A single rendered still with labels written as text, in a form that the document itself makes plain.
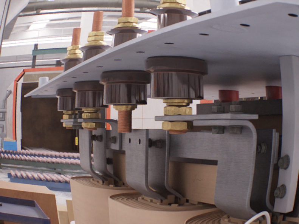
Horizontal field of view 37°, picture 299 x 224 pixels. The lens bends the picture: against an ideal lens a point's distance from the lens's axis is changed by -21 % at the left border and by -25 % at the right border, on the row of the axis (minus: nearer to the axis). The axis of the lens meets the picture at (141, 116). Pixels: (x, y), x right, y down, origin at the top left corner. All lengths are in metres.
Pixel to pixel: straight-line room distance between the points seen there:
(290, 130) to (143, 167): 0.49
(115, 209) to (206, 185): 0.25
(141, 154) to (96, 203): 0.38
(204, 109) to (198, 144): 0.61
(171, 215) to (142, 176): 0.15
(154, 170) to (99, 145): 0.43
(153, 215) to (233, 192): 0.32
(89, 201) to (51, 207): 0.86
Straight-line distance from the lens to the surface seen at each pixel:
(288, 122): 0.73
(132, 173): 1.19
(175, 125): 0.90
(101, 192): 1.45
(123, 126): 1.16
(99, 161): 1.60
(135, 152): 1.17
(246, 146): 0.74
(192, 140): 1.03
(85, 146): 1.57
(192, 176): 1.13
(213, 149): 0.95
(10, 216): 1.69
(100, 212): 1.47
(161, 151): 1.16
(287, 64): 0.74
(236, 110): 0.72
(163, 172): 1.15
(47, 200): 2.33
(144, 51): 0.84
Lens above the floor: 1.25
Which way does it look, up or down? 1 degrees up
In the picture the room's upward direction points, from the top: straight up
